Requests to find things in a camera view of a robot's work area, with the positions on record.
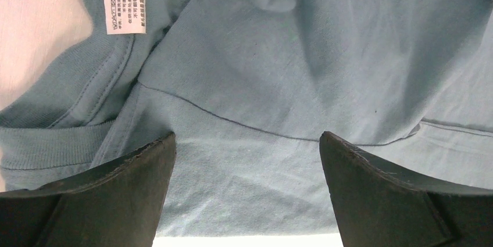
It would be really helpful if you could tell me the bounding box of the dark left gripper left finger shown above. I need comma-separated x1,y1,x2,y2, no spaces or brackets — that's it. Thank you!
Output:
1,133,176,246

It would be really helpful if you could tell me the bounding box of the grey-blue t shirt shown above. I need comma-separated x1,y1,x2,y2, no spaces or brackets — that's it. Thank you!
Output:
1,0,492,237

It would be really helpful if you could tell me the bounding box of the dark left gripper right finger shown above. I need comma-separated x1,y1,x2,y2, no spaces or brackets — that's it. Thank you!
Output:
319,132,492,246

